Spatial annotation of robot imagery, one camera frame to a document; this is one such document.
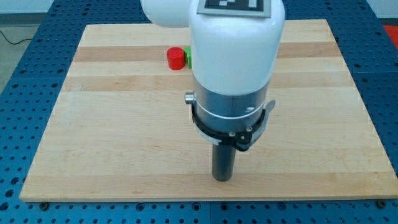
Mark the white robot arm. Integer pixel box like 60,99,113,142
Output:
141,0,285,151

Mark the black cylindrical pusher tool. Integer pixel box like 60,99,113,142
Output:
212,144,236,182

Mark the wooden board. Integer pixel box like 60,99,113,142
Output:
20,20,397,202

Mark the red cylinder block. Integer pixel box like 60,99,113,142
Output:
167,47,185,70

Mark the green block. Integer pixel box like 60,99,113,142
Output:
183,47,192,69

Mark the fiducial marker tag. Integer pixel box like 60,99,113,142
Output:
197,0,271,18

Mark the red object at right edge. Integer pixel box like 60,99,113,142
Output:
383,25,398,48

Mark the black cable on floor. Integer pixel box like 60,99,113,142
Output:
0,30,34,45

